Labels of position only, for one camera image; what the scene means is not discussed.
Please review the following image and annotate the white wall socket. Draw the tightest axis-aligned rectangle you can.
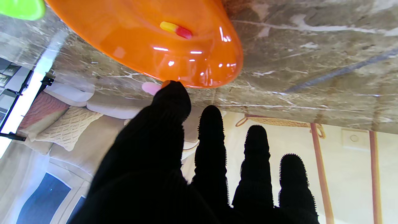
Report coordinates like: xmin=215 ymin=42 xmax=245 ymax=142
xmin=341 ymin=128 xmax=370 ymax=152

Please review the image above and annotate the orange plastic bowl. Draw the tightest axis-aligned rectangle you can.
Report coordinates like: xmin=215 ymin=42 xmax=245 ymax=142
xmin=45 ymin=0 xmax=244 ymax=88

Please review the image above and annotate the woven basket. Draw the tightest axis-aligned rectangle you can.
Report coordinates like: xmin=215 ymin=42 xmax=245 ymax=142
xmin=235 ymin=114 xmax=326 ymax=139

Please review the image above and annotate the green plastic bowl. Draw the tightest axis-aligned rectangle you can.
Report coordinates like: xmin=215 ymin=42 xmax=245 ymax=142
xmin=0 ymin=0 xmax=46 ymax=21

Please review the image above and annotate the pink knitted pillow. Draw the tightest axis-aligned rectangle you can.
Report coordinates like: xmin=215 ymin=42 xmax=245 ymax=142
xmin=17 ymin=92 xmax=70 ymax=133

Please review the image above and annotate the white framed window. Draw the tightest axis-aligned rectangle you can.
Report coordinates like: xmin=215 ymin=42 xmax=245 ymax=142
xmin=16 ymin=162 xmax=94 ymax=224

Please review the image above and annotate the beige sofa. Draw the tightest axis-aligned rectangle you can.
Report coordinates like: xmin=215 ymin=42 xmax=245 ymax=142
xmin=17 ymin=79 xmax=227 ymax=176

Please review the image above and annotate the cream knitted pillow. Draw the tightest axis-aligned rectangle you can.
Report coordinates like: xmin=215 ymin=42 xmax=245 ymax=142
xmin=35 ymin=106 xmax=104 ymax=152

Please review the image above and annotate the black metal stand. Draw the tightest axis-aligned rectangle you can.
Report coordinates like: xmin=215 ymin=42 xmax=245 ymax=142
xmin=0 ymin=70 xmax=56 ymax=142

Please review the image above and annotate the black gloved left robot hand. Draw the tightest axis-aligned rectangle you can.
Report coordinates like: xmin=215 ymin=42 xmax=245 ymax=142
xmin=70 ymin=81 xmax=320 ymax=224

